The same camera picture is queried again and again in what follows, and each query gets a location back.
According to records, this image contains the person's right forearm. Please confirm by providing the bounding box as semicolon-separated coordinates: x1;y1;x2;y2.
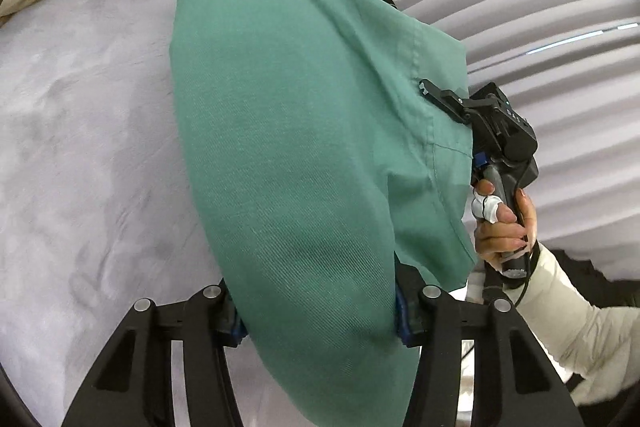
505;242;640;408

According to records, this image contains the green garment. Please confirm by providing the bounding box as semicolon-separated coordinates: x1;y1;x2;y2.
170;0;478;427

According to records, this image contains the person's right hand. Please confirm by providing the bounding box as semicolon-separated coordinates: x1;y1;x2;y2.
471;179;539;275

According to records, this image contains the dark cloth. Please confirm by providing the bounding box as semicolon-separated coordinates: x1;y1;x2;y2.
550;247;640;308

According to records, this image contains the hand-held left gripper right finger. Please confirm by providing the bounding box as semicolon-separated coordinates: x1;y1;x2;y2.
395;284;586;427

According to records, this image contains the black cable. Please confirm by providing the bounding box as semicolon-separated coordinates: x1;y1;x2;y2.
480;244;543;308

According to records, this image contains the lilac bed sheet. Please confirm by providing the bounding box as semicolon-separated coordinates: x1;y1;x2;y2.
0;0;481;427

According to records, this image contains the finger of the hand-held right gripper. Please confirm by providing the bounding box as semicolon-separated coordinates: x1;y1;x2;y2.
417;79;473;125

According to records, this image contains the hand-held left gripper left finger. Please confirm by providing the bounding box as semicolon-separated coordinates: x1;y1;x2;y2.
62;284;246;427

